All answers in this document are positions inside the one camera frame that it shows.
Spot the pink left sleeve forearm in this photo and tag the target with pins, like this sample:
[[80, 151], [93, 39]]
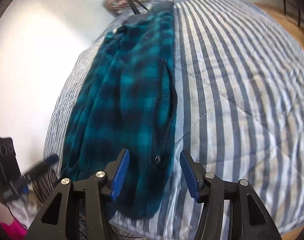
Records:
[[15, 231]]

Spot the teal black plaid fleece jacket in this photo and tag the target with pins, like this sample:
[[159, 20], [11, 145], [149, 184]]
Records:
[[128, 100]]

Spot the blue white striped quilt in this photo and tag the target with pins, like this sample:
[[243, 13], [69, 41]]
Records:
[[240, 85]]

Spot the black ring light tripod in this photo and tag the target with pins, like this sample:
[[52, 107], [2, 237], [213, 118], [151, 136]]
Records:
[[132, 4]]

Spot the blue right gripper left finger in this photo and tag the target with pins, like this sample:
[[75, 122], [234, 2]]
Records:
[[119, 171]]

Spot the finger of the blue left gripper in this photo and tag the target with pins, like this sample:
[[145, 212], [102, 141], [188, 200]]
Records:
[[41, 168]]

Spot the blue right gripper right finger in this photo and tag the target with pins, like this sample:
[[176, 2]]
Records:
[[193, 173]]

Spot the black metal clothes rack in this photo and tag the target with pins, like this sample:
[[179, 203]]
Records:
[[292, 9]]

